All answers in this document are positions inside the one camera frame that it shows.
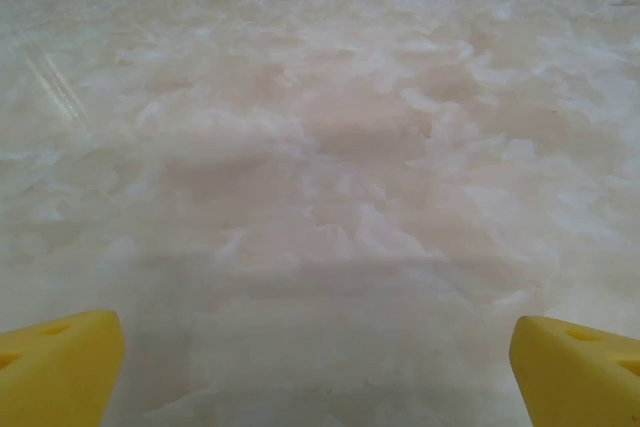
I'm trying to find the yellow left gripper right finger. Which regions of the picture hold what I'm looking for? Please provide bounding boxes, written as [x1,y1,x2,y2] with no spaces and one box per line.
[508,315,640,427]

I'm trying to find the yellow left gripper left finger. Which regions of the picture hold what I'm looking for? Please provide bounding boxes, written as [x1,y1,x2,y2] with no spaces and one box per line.
[0,310,126,427]

